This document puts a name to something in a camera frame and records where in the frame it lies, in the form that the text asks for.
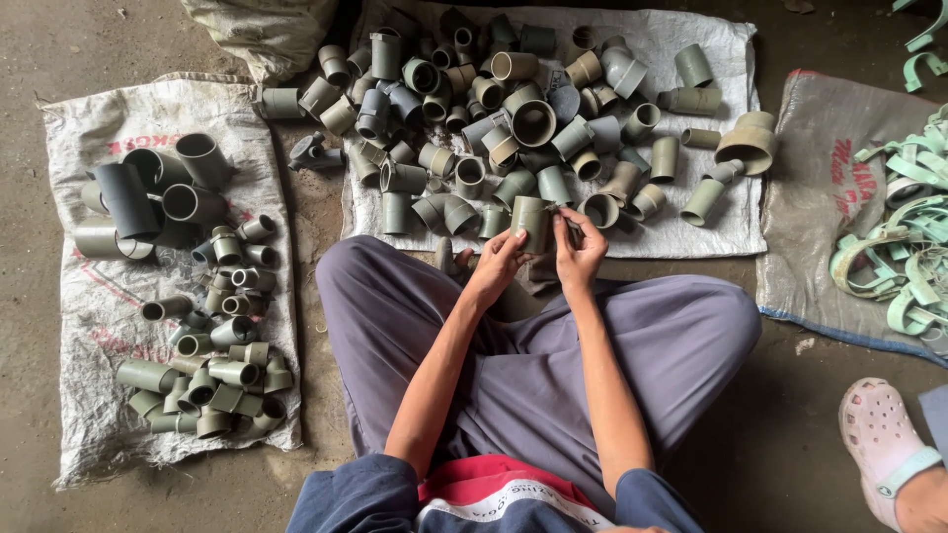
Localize person's right hand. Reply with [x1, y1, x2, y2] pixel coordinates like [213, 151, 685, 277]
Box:
[553, 207, 610, 296]

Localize person's left hand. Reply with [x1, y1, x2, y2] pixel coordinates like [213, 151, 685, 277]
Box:
[467, 228, 534, 309]

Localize small dark scraping blade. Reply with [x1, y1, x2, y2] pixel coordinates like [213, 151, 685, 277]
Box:
[547, 203, 583, 250]

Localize olive grey pipe coupling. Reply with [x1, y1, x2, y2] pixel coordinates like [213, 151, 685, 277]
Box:
[510, 195, 555, 256]

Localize person's foot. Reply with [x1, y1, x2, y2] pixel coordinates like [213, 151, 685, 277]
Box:
[433, 236, 475, 285]

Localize person's grey purple trousers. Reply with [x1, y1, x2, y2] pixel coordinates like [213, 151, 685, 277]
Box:
[316, 234, 764, 519]

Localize white woven sack, plain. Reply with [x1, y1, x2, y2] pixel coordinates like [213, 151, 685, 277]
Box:
[342, 0, 768, 260]

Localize heap of mixed pipe fittings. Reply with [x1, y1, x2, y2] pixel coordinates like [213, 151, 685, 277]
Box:
[255, 9, 779, 242]

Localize dark grey tee fitting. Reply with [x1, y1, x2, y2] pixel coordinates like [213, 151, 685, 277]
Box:
[287, 131, 346, 173]

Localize grey sack with red print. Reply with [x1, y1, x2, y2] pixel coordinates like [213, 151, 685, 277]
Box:
[755, 70, 948, 369]

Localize person's navy red white shirt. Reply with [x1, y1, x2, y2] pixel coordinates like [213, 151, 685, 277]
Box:
[285, 453, 706, 533]

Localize cluster of small sorted fittings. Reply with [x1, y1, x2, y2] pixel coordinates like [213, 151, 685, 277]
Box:
[116, 215, 296, 441]

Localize heap of pale green clamps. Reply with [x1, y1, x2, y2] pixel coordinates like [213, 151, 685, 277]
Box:
[829, 102, 948, 356]

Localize crumpled beige sack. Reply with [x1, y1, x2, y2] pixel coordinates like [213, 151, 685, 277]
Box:
[181, 0, 342, 84]

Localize group of large pipe sockets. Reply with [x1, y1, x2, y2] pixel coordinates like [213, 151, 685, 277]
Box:
[73, 132, 239, 263]

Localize pink perforated clog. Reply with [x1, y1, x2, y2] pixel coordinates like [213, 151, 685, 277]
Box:
[838, 377, 946, 533]

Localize pale green pipe clamp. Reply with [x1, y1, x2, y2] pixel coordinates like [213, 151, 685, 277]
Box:
[902, 52, 948, 94]
[892, 0, 948, 54]

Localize white woven sack, red print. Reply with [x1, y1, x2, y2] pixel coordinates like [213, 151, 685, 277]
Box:
[37, 72, 303, 491]

